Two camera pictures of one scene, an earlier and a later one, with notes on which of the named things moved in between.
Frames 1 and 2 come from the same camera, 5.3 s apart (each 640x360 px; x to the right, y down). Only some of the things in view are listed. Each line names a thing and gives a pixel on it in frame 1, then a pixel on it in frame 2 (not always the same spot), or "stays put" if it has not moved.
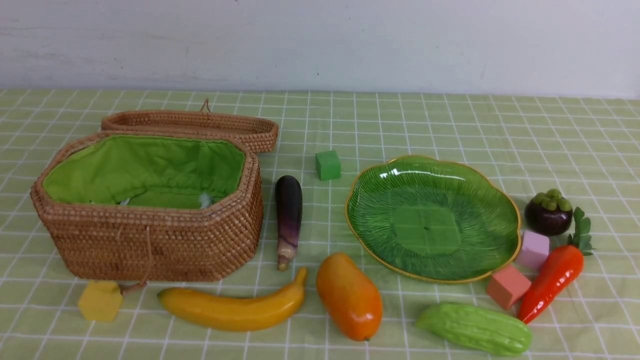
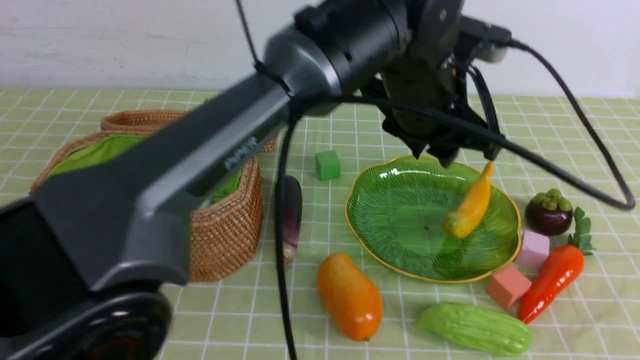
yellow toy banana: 238,314 → 460,224
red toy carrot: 557,276 stays put
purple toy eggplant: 289,200 stays put
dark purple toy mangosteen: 548,214 stays put
